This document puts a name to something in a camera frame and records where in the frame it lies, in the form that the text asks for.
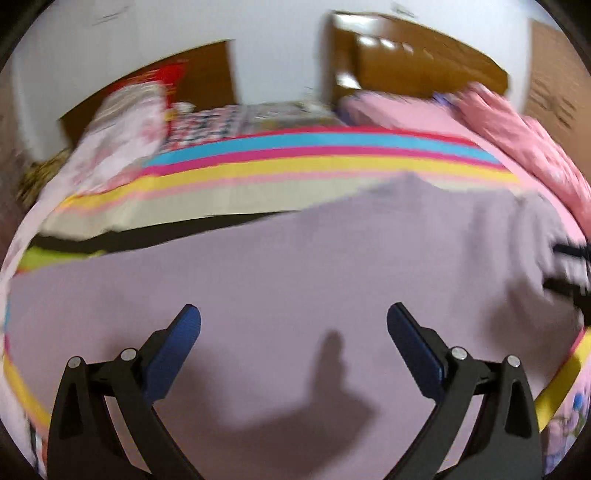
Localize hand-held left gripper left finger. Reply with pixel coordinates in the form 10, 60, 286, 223
46, 303, 203, 480

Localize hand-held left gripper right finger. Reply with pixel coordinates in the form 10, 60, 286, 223
387, 302, 542, 480

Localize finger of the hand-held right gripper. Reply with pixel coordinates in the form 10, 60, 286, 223
542, 276, 591, 297
553, 244, 591, 260

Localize purple pants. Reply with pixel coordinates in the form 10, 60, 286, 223
4, 171, 587, 480

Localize pink quilt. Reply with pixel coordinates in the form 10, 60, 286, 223
443, 82, 591, 222

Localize light wooden wardrobe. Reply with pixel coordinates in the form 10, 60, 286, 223
524, 18, 591, 153

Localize pale floral quilt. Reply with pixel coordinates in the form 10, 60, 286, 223
0, 120, 169, 476

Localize pink bedsheet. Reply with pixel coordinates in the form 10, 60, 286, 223
339, 90, 591, 476

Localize colourful striped blanket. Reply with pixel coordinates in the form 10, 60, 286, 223
0, 129, 591, 430

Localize brown yellow patterned blanket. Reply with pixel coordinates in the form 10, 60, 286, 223
16, 152, 70, 208

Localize plaid bedsheet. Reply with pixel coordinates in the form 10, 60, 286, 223
161, 105, 250, 151

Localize padded wooden headboard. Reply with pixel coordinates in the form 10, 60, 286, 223
323, 11, 511, 104

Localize nightstand with floral cover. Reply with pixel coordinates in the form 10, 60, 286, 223
245, 99, 342, 132

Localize brown floral curtain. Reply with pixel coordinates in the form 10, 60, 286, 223
0, 78, 24, 222

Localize red embroidered pillow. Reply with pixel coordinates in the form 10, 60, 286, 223
139, 65, 190, 121

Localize plain dark wooden headboard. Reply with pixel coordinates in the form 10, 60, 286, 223
60, 39, 238, 144

